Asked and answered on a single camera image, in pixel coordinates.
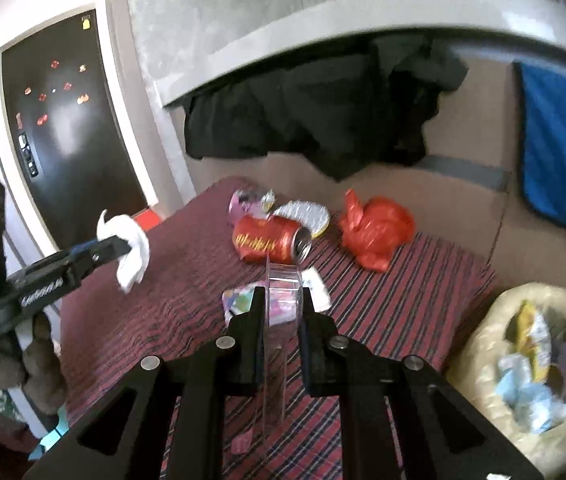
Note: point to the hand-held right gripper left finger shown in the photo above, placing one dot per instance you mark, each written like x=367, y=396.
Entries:
x=248, y=350

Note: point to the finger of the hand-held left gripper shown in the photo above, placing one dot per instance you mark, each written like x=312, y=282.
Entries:
x=83, y=249
x=103, y=257

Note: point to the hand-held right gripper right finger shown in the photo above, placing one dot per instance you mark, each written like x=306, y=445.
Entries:
x=315, y=355

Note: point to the white tissue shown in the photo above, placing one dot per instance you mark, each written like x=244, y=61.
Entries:
x=130, y=247

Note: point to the clear plastic toy package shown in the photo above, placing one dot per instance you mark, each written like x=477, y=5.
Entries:
x=278, y=320

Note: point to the yellow snack wrapper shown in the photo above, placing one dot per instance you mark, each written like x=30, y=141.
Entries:
x=533, y=340

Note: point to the light blue wrapper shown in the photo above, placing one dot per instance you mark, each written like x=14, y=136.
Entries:
x=533, y=395

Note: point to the person's left hand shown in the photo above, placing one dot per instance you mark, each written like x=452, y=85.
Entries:
x=40, y=365

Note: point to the colourful paper card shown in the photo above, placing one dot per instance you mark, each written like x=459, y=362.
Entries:
x=240, y=302

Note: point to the white paper scrap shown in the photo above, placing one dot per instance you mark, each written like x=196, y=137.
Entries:
x=318, y=290

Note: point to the red plaid tablecloth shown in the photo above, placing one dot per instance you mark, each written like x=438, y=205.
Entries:
x=388, y=310

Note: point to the red drink can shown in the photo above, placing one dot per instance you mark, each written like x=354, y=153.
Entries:
x=263, y=240

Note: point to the dark door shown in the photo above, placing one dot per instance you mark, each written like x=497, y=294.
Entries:
x=73, y=125

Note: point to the red plastic bag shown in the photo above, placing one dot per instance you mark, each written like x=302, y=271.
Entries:
x=375, y=230

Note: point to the silver foil wrapper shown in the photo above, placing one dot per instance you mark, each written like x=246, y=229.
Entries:
x=305, y=215

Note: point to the pink purple snack wrapper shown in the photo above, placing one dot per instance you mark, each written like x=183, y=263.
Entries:
x=250, y=202

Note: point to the red door stickers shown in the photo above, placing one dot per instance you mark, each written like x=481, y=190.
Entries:
x=43, y=95

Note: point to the beige cabinet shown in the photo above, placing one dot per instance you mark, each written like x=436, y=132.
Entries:
x=463, y=220

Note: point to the black cloth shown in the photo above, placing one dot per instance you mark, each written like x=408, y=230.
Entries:
x=323, y=115

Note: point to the grey counter ledge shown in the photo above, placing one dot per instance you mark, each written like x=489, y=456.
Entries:
x=313, y=25

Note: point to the blue towel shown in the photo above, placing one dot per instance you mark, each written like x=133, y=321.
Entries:
x=563, y=155

